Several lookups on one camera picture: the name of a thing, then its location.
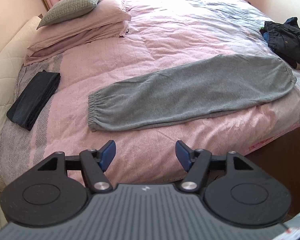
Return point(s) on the grey sweatpants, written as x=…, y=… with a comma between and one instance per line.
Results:
x=207, y=88

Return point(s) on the black clothes pile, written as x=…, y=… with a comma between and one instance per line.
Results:
x=284, y=40

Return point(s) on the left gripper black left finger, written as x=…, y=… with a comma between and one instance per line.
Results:
x=58, y=188

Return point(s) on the cream padded headboard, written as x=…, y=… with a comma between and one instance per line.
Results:
x=11, y=59

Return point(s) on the folded pink blanket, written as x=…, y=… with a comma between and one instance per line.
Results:
x=109, y=19

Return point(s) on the grey striped pillow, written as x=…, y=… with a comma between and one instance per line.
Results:
x=65, y=10

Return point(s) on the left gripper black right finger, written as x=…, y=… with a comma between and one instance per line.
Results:
x=233, y=188

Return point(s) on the black folded garment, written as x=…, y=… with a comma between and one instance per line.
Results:
x=27, y=107

